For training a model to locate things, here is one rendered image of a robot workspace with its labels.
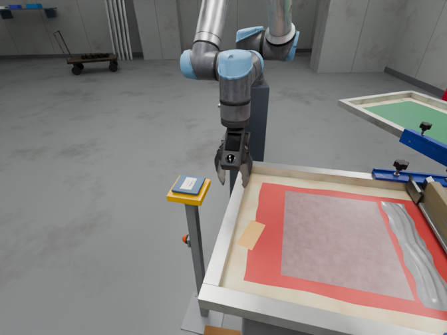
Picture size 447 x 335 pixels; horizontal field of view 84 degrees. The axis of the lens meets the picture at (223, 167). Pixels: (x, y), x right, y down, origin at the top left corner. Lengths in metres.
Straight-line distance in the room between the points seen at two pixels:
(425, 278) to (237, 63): 0.68
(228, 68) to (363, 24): 6.45
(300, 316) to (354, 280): 0.19
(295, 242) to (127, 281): 1.37
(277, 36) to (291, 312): 0.92
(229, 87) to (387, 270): 0.60
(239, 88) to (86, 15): 9.42
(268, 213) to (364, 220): 0.29
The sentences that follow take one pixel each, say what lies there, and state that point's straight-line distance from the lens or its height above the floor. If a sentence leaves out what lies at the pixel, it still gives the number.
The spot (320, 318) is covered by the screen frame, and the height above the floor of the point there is 0.99.
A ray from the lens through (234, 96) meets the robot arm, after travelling 0.59.
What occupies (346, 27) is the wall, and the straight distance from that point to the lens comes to 6.82.
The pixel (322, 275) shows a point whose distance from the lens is 0.73.
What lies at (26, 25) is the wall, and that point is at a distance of 10.88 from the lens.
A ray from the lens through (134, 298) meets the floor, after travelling 1.84.
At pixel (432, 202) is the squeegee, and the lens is 0.97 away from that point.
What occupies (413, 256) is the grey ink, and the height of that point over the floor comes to 0.96.
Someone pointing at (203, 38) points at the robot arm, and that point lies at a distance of 0.74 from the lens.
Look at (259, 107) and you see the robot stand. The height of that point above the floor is 1.11.
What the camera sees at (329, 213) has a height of 0.96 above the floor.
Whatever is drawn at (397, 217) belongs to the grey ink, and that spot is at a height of 0.96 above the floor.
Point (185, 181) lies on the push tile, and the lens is 0.95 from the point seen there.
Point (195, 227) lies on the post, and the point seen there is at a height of 0.76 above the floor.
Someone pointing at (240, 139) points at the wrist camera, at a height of 1.25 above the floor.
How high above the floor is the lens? 1.54
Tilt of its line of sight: 34 degrees down
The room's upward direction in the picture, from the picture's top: 1 degrees counter-clockwise
